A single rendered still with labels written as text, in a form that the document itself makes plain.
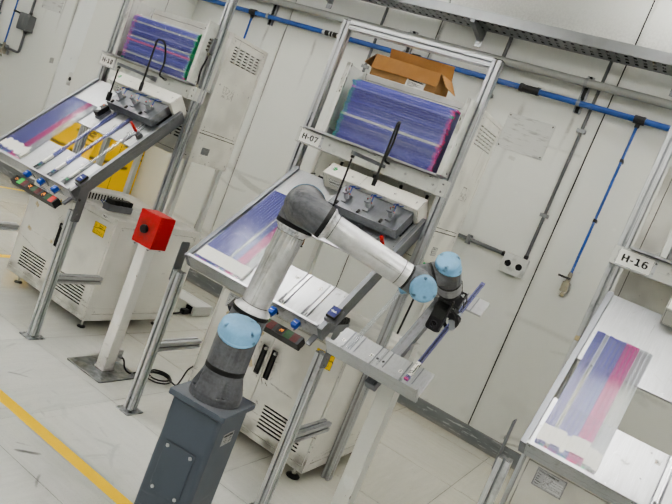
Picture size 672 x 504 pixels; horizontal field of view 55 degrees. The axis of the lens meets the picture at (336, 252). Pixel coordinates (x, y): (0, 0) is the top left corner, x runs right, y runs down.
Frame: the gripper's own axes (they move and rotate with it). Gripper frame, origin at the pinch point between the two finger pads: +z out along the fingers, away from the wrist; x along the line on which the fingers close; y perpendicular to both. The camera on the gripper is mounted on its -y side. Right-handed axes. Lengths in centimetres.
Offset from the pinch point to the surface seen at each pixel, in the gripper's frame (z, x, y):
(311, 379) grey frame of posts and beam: 18, 36, -33
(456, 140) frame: -7, 38, 73
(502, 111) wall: 89, 77, 197
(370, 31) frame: -21, 98, 103
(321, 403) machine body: 53, 42, -29
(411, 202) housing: 12, 46, 50
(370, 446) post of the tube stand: 29.5, 7.9, -39.3
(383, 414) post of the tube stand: 22.1, 8.2, -29.4
